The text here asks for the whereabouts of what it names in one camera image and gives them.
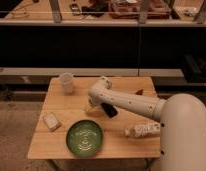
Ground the black eraser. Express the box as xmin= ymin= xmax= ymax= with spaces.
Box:
xmin=101 ymin=103 xmax=118 ymax=118

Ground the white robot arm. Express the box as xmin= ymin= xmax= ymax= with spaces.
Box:
xmin=88 ymin=76 xmax=206 ymax=171

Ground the white ceramic cup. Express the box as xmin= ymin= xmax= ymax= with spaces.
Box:
xmin=59 ymin=73 xmax=74 ymax=94

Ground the wooden table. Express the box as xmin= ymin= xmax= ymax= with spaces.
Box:
xmin=27 ymin=77 xmax=160 ymax=159

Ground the green plate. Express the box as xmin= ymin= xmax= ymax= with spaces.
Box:
xmin=66 ymin=120 xmax=103 ymax=158

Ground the red chili pepper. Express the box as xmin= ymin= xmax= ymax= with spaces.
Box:
xmin=135 ymin=89 xmax=144 ymax=95

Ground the white sponge block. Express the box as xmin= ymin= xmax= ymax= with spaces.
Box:
xmin=43 ymin=113 xmax=61 ymax=132

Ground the clear plastic bottle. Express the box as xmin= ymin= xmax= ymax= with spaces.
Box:
xmin=124 ymin=123 xmax=160 ymax=138

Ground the red tray on shelf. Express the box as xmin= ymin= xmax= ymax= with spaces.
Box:
xmin=109 ymin=0 xmax=171 ymax=18

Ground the black device on shelf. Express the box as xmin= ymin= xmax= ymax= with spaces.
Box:
xmin=69 ymin=3 xmax=81 ymax=16

